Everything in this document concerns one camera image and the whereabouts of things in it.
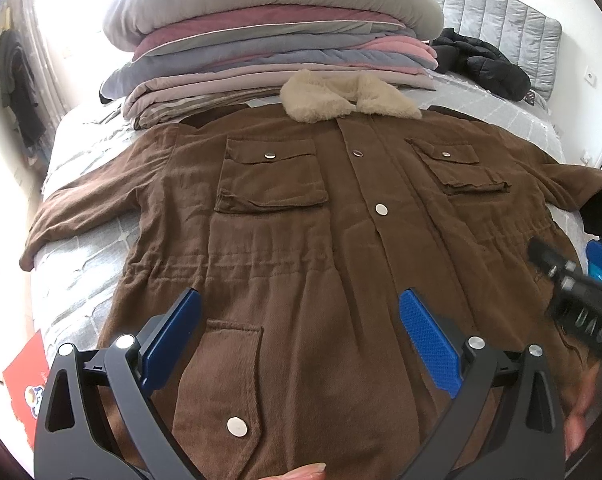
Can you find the maroon quilt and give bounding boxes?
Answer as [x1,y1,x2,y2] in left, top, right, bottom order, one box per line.
[133,5,406,58]

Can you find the black puffer jacket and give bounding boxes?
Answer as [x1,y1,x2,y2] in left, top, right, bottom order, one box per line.
[431,27,532,102]

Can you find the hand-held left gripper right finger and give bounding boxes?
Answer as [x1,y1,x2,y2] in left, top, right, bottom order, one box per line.
[398,287,566,480]

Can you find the grey padded headboard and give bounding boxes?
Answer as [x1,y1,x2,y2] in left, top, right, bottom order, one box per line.
[403,0,562,101]

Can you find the person's right hand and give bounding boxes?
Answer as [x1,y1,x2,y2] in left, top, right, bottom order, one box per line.
[563,365,602,461]

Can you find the stack of folded quilts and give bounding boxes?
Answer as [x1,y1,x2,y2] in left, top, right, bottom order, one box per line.
[100,30,439,102]

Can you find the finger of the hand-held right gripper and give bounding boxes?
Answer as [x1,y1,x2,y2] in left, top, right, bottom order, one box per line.
[527,237,589,283]

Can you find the taupe quilt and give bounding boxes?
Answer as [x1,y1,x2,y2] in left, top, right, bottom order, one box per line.
[122,62,438,131]

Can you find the person's left hand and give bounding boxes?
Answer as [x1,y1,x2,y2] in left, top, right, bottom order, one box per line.
[280,450,328,480]

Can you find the pink blanket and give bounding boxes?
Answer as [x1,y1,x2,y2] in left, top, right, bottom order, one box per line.
[366,35,439,68]

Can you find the dark hanging clothes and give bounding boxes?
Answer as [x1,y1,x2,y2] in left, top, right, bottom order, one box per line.
[0,27,46,153]

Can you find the brown jacket with fleece collar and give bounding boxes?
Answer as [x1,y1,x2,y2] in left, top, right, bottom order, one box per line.
[20,70,602,480]

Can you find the grey checked bed cover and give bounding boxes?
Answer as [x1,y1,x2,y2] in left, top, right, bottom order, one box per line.
[31,67,602,361]

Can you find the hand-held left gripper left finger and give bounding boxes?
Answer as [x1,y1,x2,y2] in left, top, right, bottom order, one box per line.
[33,287,204,480]

